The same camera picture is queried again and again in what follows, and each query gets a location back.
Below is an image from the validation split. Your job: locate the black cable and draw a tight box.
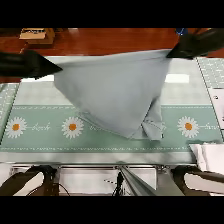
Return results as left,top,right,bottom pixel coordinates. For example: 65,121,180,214
111,171,126,197

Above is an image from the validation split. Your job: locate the silver frame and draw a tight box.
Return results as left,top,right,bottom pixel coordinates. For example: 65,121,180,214
0,161,224,197

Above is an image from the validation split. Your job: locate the white garment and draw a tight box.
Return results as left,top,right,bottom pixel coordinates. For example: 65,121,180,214
188,142,224,175

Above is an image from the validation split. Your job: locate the blue object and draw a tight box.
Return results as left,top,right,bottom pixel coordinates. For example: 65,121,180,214
175,28,190,37

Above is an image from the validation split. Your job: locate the cardboard box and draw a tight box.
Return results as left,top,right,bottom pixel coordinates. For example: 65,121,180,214
18,28,56,46

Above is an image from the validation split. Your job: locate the light grey shirt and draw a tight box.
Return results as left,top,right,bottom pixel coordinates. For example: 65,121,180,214
53,49,175,141

